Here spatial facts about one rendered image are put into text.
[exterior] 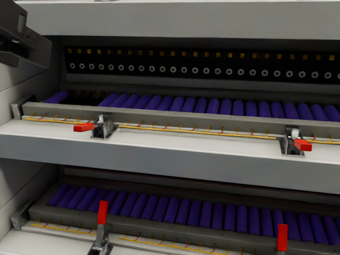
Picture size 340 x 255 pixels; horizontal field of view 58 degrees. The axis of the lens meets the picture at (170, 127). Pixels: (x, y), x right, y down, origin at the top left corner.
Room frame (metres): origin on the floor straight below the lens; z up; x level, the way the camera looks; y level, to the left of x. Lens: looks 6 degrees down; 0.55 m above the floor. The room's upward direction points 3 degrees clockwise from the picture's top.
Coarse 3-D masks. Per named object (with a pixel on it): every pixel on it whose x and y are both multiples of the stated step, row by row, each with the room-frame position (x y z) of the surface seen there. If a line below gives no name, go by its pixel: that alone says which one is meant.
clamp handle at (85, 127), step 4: (100, 116) 0.44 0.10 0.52; (100, 120) 0.45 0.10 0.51; (80, 124) 0.39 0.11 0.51; (84, 124) 0.39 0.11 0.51; (88, 124) 0.40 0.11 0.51; (92, 124) 0.41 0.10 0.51; (96, 124) 0.42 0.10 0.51; (100, 124) 0.43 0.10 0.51; (76, 128) 0.38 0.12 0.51; (80, 128) 0.38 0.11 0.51; (84, 128) 0.39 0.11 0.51; (88, 128) 0.40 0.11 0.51; (92, 128) 0.41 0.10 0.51
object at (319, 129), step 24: (48, 120) 0.49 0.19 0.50; (120, 120) 0.48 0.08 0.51; (144, 120) 0.47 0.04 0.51; (168, 120) 0.46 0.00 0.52; (192, 120) 0.45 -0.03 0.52; (216, 120) 0.45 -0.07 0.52; (240, 120) 0.44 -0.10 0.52; (264, 120) 0.44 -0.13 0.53; (288, 120) 0.43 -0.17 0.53; (312, 120) 0.43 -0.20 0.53
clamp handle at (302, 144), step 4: (292, 132) 0.39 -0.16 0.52; (296, 132) 0.39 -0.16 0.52; (292, 136) 0.39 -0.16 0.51; (296, 136) 0.39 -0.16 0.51; (292, 140) 0.38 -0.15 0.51; (296, 140) 0.35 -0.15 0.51; (300, 140) 0.35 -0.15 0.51; (304, 140) 0.35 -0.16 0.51; (296, 144) 0.35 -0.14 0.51; (300, 144) 0.33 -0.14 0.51; (304, 144) 0.33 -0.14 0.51; (308, 144) 0.33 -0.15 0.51; (300, 148) 0.33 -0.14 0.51; (304, 148) 0.33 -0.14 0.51; (308, 148) 0.33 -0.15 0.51
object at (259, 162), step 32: (0, 96) 0.49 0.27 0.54; (32, 96) 0.54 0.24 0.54; (0, 128) 0.49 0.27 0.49; (32, 128) 0.48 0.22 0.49; (64, 128) 0.48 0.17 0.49; (32, 160) 0.47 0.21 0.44; (64, 160) 0.46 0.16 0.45; (96, 160) 0.45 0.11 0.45; (128, 160) 0.44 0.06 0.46; (160, 160) 0.42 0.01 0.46; (192, 160) 0.41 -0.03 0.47; (224, 160) 0.40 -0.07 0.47; (256, 160) 0.39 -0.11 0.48; (288, 160) 0.38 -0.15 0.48; (320, 160) 0.38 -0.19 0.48
